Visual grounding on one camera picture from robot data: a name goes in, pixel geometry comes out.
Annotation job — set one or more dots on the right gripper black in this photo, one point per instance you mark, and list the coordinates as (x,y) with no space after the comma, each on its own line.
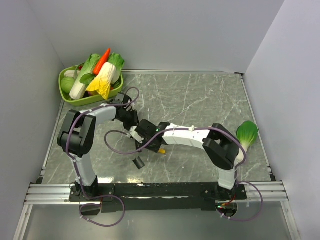
(155,149)

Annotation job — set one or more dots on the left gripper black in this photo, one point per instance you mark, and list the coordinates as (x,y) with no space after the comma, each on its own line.
(135,121)

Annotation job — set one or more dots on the yellow handled screwdriver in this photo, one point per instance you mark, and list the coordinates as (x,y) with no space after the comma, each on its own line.
(162,150)

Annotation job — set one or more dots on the black battery cover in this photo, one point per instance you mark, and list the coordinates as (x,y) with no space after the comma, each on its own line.
(138,162)

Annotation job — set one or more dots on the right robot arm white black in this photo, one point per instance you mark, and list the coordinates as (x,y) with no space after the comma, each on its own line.
(219,144)

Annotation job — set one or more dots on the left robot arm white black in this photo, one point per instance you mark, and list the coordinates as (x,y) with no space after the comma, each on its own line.
(76,137)

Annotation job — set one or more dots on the yellow white napa cabbage toy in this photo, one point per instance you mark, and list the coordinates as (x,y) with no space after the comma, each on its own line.
(102,82)

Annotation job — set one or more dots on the green plastic basket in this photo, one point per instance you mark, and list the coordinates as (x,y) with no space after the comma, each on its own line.
(86,100)

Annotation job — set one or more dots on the orange toy carrot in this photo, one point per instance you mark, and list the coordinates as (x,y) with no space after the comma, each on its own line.
(101,62)

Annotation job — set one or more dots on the green white bok choy toy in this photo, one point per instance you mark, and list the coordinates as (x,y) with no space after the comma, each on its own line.
(84,77)

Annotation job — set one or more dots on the green lettuce toy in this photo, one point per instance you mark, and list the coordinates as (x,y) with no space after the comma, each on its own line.
(116,60)

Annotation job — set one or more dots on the round green cabbage toy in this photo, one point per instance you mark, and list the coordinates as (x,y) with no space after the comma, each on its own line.
(66,84)

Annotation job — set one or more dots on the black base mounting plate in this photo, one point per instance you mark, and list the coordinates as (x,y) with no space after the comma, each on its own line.
(160,196)

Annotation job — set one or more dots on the white mushroom toy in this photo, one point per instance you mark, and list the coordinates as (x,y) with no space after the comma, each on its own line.
(71,74)

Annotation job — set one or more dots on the bok choy toy on table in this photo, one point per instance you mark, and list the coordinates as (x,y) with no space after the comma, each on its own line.
(247,134)

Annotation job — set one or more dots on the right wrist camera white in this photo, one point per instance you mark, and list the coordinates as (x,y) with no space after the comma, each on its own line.
(133,134)

